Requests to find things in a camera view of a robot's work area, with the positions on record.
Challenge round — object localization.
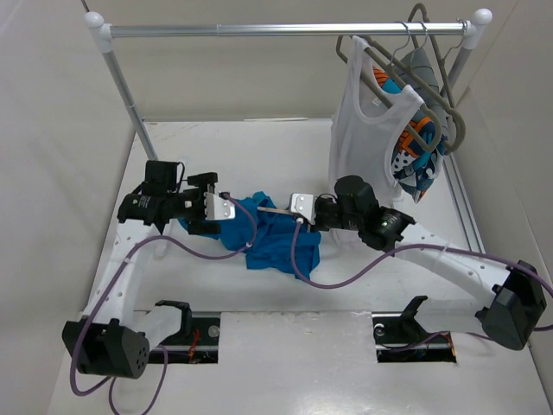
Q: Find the blue t shirt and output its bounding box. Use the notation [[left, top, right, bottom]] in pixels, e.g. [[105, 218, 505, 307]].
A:
[[205, 191, 321, 278]]

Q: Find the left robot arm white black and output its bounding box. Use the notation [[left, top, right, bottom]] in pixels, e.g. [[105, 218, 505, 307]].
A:
[[62, 160, 220, 379]]

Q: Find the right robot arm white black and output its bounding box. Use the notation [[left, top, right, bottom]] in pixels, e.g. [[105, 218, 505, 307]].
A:
[[314, 176, 552, 350]]

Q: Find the grey velvet hanger front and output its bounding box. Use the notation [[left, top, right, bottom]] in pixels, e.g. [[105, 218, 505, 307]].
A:
[[359, 48, 442, 153]]

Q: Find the grey velvet hanger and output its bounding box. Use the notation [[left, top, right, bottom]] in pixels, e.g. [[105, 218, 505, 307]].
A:
[[362, 19, 477, 154], [359, 48, 442, 153], [408, 2, 462, 108]]

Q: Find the grey velvet hanger middle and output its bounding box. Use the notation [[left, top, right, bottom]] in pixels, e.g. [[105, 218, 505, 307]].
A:
[[362, 19, 477, 154]]

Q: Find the grey velvet hanger rear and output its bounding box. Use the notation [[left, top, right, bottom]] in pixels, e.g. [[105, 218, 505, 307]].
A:
[[408, 2, 462, 108]]

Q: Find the white mesh tank top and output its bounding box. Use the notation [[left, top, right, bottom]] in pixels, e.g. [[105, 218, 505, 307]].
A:
[[328, 36, 423, 208]]

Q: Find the colourful patterned garment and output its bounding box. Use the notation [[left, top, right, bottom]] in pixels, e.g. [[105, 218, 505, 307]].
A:
[[372, 67, 450, 204]]

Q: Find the grey garment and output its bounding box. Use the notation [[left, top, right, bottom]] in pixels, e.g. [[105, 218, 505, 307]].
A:
[[398, 48, 449, 141]]

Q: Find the silver clothes rack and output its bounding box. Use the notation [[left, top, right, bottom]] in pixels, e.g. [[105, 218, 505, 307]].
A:
[[84, 9, 493, 160]]

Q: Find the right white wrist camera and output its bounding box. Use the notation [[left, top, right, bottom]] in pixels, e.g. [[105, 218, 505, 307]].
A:
[[289, 193, 316, 225]]

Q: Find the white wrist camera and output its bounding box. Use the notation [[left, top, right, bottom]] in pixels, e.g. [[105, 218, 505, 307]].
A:
[[289, 193, 316, 225], [204, 192, 236, 221]]

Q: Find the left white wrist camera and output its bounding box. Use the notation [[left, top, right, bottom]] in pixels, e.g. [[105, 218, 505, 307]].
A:
[[204, 192, 236, 221]]

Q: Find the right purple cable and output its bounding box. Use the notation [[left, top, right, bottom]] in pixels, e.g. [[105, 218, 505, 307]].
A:
[[289, 215, 553, 342]]

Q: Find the purple cable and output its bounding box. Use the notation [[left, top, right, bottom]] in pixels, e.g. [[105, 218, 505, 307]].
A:
[[69, 192, 259, 415], [289, 215, 553, 342]]

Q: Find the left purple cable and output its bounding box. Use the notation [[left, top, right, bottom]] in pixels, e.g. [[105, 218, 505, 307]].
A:
[[69, 192, 259, 415]]

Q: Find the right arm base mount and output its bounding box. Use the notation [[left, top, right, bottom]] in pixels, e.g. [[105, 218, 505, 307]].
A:
[[372, 296, 457, 364]]

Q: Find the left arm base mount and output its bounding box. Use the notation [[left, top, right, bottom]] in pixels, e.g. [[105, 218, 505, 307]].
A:
[[162, 310, 221, 365]]

